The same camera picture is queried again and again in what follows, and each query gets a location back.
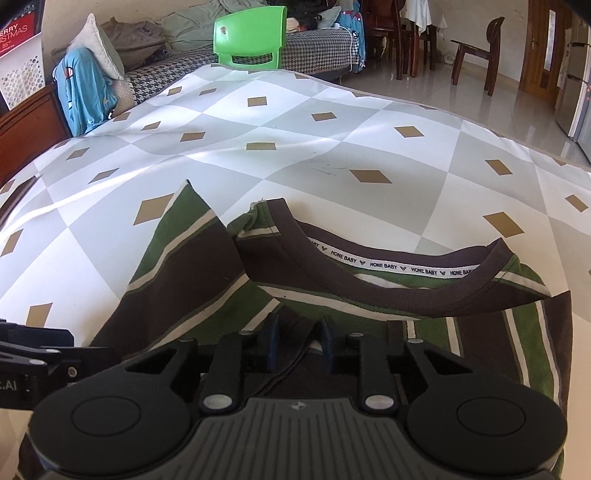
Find black jacket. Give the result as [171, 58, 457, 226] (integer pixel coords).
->
[276, 0, 338, 30]

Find gold smartphone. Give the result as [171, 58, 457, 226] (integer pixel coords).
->
[0, 176, 38, 228]

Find white grey diamond tablecloth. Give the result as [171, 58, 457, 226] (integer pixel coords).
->
[1, 66, 590, 479]

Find houndstooth covered sofa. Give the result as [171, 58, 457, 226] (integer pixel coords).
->
[112, 26, 362, 116]

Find blue cartoon garment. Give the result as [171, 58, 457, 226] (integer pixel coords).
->
[52, 48, 117, 137]

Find dining table white cloth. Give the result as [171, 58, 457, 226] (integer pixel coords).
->
[399, 0, 449, 77]

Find grey garment on sofa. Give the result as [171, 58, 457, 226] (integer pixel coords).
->
[101, 17, 167, 71]

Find green black striped shirt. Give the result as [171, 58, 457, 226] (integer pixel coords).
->
[89, 179, 574, 480]

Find dark wooden dining chair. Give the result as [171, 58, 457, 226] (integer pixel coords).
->
[451, 17, 505, 96]

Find white grey pillow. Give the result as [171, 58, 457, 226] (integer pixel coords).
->
[67, 13, 124, 80]

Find red christmas gift bag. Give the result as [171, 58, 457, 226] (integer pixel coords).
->
[0, 0, 45, 56]

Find green plastic chair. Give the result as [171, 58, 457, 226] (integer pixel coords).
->
[213, 6, 287, 71]

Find dark red wooden cabinet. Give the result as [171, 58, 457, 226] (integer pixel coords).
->
[0, 83, 71, 185]

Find white perforated storage basket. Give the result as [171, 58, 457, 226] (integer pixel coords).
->
[0, 33, 45, 110]

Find silver refrigerator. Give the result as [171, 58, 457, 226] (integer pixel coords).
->
[555, 13, 590, 159]

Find brown wooden door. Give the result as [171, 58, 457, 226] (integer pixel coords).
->
[519, 0, 572, 106]

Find sage green blanket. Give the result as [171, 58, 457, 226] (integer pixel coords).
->
[156, 0, 267, 52]

